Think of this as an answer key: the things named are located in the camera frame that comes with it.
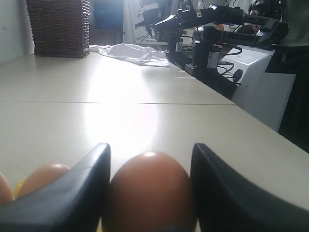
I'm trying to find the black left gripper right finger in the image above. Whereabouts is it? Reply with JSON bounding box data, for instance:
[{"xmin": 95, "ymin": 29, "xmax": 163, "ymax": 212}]
[{"xmin": 190, "ymin": 143, "xmax": 309, "ymax": 232}]

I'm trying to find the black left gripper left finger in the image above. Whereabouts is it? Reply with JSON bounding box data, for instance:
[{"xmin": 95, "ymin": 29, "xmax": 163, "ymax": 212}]
[{"xmin": 0, "ymin": 143, "xmax": 111, "ymax": 232}]

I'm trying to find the brown egg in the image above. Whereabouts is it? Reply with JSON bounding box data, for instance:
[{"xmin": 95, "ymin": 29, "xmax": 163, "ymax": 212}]
[
  {"xmin": 102, "ymin": 152, "xmax": 197, "ymax": 232},
  {"xmin": 17, "ymin": 163, "xmax": 70, "ymax": 198},
  {"xmin": 0, "ymin": 173, "xmax": 14, "ymax": 205}
]

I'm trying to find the yellow plastic egg tray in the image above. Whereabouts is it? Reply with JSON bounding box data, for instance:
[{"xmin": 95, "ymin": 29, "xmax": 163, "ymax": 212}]
[{"xmin": 14, "ymin": 178, "xmax": 26, "ymax": 199}]

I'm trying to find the black background robot arm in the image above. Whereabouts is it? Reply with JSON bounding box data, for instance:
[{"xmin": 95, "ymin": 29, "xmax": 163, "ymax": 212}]
[{"xmin": 134, "ymin": 0, "xmax": 170, "ymax": 39}]

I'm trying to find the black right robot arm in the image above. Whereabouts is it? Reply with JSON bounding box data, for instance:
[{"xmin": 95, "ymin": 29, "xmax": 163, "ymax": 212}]
[{"xmin": 155, "ymin": 0, "xmax": 289, "ymax": 100}]

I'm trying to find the white equipment box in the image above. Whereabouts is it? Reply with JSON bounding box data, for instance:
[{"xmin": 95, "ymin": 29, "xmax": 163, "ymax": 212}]
[{"xmin": 222, "ymin": 46, "xmax": 296, "ymax": 131}]

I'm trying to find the white crumpled cloth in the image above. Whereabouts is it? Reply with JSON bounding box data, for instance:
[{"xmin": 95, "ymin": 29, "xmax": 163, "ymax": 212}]
[{"xmin": 89, "ymin": 43, "xmax": 170, "ymax": 67}]

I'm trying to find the brown wicker basket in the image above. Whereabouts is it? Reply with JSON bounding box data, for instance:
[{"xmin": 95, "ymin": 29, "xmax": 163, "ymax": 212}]
[{"xmin": 26, "ymin": 0, "xmax": 90, "ymax": 58}]

